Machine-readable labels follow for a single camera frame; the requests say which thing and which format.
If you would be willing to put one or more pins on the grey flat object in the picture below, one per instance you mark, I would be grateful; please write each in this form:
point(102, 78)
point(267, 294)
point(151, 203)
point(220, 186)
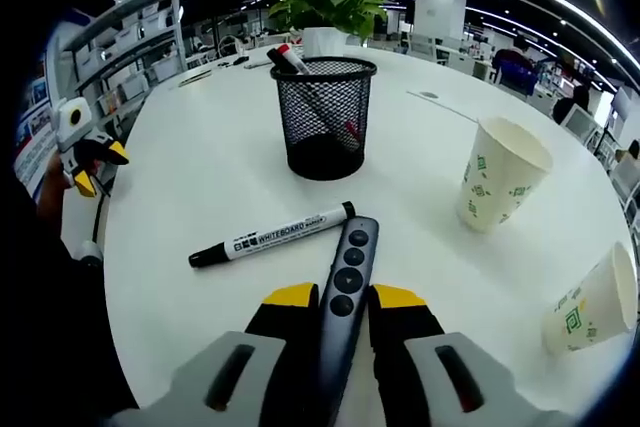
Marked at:
point(258, 64)

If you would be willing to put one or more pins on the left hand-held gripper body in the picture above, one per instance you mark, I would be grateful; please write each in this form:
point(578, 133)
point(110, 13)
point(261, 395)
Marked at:
point(72, 122)

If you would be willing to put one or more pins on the grey laser pointer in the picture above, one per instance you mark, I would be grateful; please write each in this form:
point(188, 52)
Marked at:
point(345, 287)

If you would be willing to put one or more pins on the black mesh pen holder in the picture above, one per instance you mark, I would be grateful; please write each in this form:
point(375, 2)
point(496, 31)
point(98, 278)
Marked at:
point(325, 122)

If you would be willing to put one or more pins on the small black object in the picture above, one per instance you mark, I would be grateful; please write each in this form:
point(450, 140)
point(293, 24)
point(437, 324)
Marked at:
point(225, 64)

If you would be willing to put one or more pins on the green plant in white pot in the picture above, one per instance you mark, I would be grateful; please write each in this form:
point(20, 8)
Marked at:
point(330, 7)

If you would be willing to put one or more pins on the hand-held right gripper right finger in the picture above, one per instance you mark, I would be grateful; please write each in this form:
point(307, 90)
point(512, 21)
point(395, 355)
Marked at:
point(450, 377)

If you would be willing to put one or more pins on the person's left hand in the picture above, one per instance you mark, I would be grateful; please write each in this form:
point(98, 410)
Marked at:
point(52, 187)

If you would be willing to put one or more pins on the white office chair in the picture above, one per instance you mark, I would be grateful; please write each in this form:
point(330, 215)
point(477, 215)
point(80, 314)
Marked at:
point(580, 122)
point(421, 48)

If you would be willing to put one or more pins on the white green print paper cup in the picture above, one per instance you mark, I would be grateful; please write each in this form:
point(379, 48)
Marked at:
point(500, 177)
point(590, 302)

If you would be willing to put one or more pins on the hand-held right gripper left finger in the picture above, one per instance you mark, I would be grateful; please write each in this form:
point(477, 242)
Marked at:
point(220, 377)

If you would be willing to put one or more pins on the red cap whiteboard marker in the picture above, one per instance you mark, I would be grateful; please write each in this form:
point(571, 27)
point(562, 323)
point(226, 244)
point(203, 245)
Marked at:
point(295, 59)

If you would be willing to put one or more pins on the dark flat tablet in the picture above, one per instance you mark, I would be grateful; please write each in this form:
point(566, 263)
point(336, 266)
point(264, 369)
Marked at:
point(196, 77)

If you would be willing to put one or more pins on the blue wall poster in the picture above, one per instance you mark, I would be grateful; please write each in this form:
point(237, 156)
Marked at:
point(37, 137)

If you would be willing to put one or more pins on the grey storage shelf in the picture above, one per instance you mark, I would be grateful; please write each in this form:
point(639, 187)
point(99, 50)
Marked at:
point(177, 22)

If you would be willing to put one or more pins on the person's black clothed body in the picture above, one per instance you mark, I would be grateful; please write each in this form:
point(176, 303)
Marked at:
point(50, 322)

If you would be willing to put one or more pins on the row of white storage bins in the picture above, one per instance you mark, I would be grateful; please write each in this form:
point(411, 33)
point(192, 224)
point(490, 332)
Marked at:
point(125, 32)

